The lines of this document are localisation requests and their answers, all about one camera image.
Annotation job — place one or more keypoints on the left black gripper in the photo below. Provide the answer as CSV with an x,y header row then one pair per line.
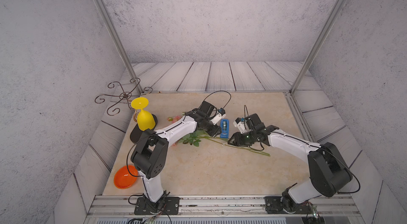
x,y
214,132

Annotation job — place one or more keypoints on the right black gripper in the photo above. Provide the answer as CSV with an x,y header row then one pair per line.
x,y
237,140

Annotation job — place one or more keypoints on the blue tape dispenser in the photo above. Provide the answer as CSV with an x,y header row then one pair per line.
x,y
224,124

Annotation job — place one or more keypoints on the artificial flower bouquet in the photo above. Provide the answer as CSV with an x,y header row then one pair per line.
x,y
196,138

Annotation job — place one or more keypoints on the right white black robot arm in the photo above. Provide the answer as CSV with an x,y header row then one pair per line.
x,y
328,172

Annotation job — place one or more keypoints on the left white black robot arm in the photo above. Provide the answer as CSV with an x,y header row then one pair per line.
x,y
149,155

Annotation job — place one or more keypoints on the yellow plastic goblet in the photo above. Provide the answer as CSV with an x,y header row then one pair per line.
x,y
145,119

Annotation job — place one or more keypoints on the black oval tray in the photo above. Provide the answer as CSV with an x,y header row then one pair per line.
x,y
136,133

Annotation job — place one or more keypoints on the orange plastic bowl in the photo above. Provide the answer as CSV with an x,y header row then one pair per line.
x,y
125,177

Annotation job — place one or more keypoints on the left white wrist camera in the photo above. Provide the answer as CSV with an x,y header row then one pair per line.
x,y
220,114

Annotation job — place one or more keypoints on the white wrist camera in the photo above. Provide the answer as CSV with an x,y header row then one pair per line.
x,y
241,125
220,114

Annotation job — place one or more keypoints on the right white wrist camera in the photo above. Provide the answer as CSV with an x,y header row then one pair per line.
x,y
241,125

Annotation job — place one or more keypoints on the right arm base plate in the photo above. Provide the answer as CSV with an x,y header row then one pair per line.
x,y
282,205

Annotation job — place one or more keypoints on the aluminium rail front frame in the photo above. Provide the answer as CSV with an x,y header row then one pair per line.
x,y
338,209

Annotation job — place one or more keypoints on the curly metal wire stand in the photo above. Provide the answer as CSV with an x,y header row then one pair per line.
x,y
123,96

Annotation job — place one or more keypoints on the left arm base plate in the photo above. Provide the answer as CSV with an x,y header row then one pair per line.
x,y
157,205

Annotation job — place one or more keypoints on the left aluminium corner post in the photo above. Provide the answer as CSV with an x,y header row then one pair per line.
x,y
101,7

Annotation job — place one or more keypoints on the aluminium corner post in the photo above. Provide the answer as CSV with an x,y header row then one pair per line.
x,y
329,23
101,7

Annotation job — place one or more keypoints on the right aluminium corner post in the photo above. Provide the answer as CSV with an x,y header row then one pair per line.
x,y
329,23

